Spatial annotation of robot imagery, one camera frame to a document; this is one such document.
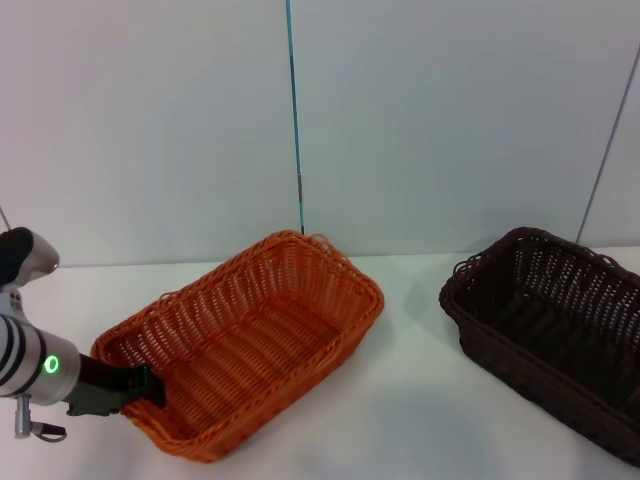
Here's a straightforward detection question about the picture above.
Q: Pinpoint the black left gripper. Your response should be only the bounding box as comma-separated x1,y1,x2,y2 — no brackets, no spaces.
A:
77,353,167,408

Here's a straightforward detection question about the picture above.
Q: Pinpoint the orange woven plastic basket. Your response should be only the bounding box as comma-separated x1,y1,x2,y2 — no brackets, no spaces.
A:
91,229,385,464

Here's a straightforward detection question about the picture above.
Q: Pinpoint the dark brown woven plastic basket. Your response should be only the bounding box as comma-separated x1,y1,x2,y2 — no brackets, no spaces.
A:
438,227,640,469

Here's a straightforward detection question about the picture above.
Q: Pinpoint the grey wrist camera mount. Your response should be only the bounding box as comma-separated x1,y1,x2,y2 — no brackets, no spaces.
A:
66,385,127,417

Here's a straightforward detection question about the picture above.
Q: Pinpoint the silver cable connector plug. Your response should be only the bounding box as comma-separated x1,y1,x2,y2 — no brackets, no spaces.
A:
13,394,68,442

